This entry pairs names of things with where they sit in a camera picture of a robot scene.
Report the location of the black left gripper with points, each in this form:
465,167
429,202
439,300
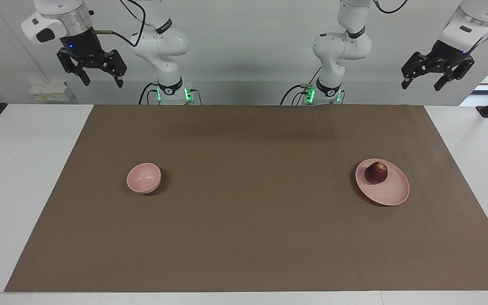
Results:
447,55

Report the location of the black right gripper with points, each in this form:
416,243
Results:
81,48

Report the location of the dark red apple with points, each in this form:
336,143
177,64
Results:
375,173

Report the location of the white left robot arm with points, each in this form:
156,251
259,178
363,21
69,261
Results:
341,46

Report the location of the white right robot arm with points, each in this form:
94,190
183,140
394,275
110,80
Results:
163,42

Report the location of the pink bowl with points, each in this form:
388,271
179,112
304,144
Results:
142,180

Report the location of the pink plate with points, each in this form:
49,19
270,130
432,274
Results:
390,190

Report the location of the white tissue box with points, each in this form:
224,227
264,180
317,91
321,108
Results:
51,91

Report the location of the brown table mat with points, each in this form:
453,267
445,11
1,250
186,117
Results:
248,237

